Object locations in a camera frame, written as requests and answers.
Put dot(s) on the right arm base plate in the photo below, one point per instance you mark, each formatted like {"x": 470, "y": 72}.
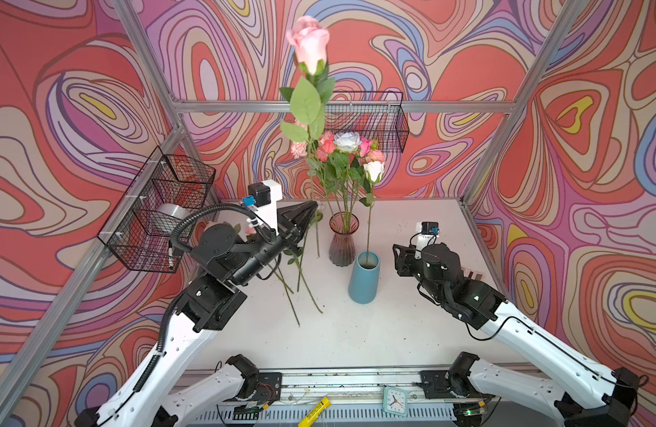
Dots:
{"x": 439, "y": 384}

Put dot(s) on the grey tape roll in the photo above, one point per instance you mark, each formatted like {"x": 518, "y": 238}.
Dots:
{"x": 174, "y": 211}

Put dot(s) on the wire basket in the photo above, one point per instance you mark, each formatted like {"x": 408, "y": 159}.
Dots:
{"x": 375, "y": 115}
{"x": 139, "y": 239}

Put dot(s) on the back wire basket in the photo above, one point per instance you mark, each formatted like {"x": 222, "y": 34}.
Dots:
{"x": 375, "y": 115}

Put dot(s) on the salmon pink rose stem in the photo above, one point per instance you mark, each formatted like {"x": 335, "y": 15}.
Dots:
{"x": 326, "y": 146}

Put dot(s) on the pink calculator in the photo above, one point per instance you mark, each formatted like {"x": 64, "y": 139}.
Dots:
{"x": 472, "y": 275}

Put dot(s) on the light pink carnation stem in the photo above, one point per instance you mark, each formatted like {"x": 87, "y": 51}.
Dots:
{"x": 374, "y": 154}

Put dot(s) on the left wire basket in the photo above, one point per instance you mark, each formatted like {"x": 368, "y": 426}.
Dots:
{"x": 139, "y": 239}

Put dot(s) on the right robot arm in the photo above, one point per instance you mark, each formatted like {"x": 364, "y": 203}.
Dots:
{"x": 574, "y": 391}

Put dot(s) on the large pink carnation stem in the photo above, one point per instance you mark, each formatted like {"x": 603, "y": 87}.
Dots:
{"x": 310, "y": 152}

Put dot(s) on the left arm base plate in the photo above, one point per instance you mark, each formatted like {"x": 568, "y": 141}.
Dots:
{"x": 265, "y": 387}

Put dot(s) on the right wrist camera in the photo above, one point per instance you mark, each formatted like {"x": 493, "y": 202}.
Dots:
{"x": 426, "y": 234}

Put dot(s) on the dark pink rose stem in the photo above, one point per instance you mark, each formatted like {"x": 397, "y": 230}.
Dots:
{"x": 364, "y": 147}

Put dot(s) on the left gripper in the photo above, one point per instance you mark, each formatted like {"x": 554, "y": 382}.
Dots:
{"x": 294, "y": 221}

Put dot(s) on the yellow marker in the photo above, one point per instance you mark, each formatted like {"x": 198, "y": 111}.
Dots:
{"x": 315, "y": 412}

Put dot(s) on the teal alarm clock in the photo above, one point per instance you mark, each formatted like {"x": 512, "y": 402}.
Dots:
{"x": 395, "y": 401}

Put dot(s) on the teal ceramic vase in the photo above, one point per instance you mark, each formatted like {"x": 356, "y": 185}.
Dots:
{"x": 364, "y": 282}

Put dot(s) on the pale pink rose stem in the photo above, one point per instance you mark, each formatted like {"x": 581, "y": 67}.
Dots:
{"x": 308, "y": 98}

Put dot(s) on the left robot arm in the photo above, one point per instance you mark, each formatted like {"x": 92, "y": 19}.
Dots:
{"x": 198, "y": 314}

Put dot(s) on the pink glass vase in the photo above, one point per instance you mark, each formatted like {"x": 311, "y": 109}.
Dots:
{"x": 342, "y": 251}

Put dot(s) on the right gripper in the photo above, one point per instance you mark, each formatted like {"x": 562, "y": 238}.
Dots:
{"x": 403, "y": 261}

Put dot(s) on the cream white rose stem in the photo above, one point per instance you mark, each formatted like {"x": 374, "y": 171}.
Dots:
{"x": 373, "y": 174}

